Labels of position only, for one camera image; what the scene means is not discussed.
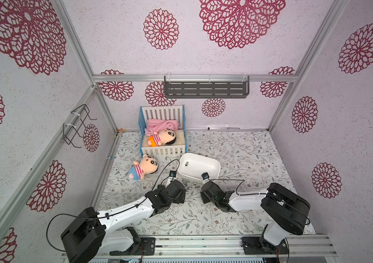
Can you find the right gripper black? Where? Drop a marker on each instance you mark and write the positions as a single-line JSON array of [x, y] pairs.
[[204, 192]]

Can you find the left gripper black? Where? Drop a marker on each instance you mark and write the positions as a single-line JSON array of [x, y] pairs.
[[181, 198]]

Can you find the white plastic storage box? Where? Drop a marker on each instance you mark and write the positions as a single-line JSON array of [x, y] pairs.
[[198, 165]]

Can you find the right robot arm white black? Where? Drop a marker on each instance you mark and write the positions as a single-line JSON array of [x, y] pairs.
[[288, 211]]

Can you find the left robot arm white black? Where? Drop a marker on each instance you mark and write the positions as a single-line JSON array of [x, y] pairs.
[[94, 232]]

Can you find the plush doll on table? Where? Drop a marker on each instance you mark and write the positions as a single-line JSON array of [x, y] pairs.
[[139, 170]]

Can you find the plush doll in crib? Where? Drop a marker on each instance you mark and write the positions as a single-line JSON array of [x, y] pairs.
[[162, 138]]

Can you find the blue white toy crib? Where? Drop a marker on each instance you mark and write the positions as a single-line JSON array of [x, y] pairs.
[[167, 113]]

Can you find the pink blanket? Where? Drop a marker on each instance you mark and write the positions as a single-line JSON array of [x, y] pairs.
[[157, 125]]

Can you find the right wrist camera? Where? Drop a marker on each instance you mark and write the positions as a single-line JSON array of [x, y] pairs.
[[205, 178]]

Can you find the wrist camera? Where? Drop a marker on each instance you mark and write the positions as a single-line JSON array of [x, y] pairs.
[[172, 175], [205, 178]]

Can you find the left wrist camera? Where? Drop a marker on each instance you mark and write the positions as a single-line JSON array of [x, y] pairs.
[[172, 175]]

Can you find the grey wall shelf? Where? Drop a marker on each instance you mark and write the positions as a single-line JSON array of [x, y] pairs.
[[207, 90]]

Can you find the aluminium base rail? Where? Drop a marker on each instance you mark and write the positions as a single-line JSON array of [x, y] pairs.
[[218, 246]]

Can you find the black wire wall rack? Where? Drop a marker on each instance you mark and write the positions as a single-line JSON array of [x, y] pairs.
[[72, 129]]

